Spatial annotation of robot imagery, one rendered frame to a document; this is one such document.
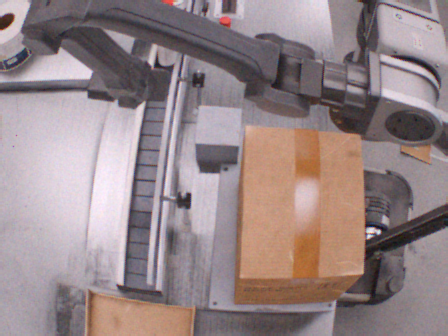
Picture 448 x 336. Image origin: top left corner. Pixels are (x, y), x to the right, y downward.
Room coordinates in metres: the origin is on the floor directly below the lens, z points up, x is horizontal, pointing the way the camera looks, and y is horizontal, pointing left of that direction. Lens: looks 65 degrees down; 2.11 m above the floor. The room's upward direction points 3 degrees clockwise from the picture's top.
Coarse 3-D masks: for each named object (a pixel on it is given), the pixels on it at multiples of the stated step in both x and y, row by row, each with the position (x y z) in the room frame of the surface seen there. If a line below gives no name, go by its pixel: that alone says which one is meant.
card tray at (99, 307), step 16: (96, 304) 0.21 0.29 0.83; (112, 304) 0.22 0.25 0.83; (128, 304) 0.23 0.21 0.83; (144, 304) 0.24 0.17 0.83; (160, 304) 0.24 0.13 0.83; (96, 320) 0.17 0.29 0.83; (112, 320) 0.18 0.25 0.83; (128, 320) 0.19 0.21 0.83; (144, 320) 0.19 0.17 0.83; (160, 320) 0.20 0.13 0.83; (176, 320) 0.20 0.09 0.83; (192, 320) 0.20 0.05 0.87
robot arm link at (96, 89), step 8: (96, 80) 0.57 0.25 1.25; (88, 88) 0.56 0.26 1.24; (96, 88) 0.56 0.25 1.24; (104, 88) 0.56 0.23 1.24; (88, 96) 0.56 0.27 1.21; (96, 96) 0.56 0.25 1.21; (104, 96) 0.55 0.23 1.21; (112, 96) 0.55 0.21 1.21; (120, 104) 0.51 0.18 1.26; (128, 104) 0.50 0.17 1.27; (136, 104) 0.51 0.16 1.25
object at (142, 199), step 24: (168, 96) 0.76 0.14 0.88; (144, 120) 0.69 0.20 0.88; (144, 144) 0.62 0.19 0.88; (168, 144) 0.63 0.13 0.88; (144, 168) 0.56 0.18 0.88; (144, 192) 0.50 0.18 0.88; (144, 216) 0.45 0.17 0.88; (144, 240) 0.39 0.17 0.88; (144, 264) 0.33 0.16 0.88; (144, 288) 0.27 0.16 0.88
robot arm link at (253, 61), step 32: (32, 0) 0.45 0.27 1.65; (64, 0) 0.41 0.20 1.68; (96, 0) 0.41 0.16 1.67; (128, 0) 0.43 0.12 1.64; (128, 32) 0.41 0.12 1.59; (160, 32) 0.41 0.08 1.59; (192, 32) 0.43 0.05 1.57; (224, 32) 0.45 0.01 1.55; (224, 64) 0.43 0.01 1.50; (256, 64) 0.43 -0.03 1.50; (256, 96) 0.41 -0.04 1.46; (288, 96) 0.41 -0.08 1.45
